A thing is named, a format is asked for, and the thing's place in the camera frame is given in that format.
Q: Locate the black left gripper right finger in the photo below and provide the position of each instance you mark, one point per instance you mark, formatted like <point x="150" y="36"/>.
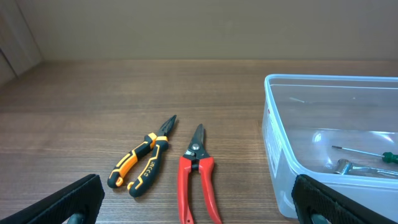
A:
<point x="315" y="202"/>

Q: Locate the silver socket wrench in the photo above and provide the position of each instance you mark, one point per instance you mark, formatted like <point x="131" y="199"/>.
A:
<point x="346" y="167"/>

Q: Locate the clear plastic container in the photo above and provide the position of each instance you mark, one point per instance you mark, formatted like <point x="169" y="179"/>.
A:
<point x="305" y="115"/>

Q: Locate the green handled screwdriver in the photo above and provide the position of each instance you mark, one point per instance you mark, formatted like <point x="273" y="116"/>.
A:
<point x="387" y="157"/>

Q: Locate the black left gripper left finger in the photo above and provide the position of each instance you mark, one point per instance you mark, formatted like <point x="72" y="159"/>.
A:
<point x="78" y="202"/>

